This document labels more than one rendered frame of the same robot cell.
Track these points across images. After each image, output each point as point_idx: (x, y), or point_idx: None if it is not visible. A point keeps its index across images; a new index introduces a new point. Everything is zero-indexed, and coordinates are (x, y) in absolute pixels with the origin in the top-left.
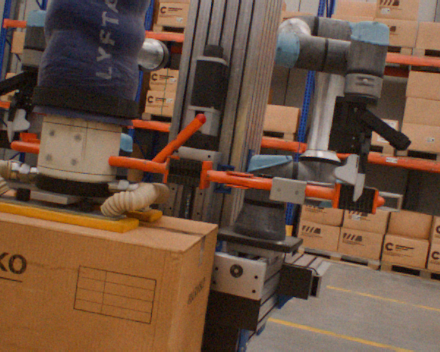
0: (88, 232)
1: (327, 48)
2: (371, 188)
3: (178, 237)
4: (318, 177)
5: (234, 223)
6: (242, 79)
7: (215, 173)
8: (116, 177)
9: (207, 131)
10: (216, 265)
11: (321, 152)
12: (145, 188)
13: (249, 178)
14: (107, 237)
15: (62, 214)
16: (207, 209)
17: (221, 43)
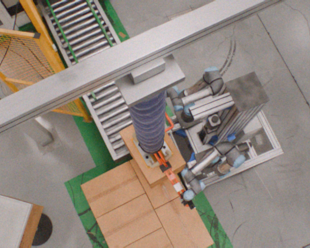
0: (141, 167)
1: (188, 183)
2: (185, 204)
3: (158, 175)
4: (216, 172)
5: (203, 155)
6: (224, 127)
7: (166, 174)
8: (187, 118)
9: (207, 132)
10: (187, 164)
11: (219, 169)
12: (155, 165)
13: (170, 181)
14: (142, 171)
15: (141, 157)
16: (207, 140)
17: (220, 116)
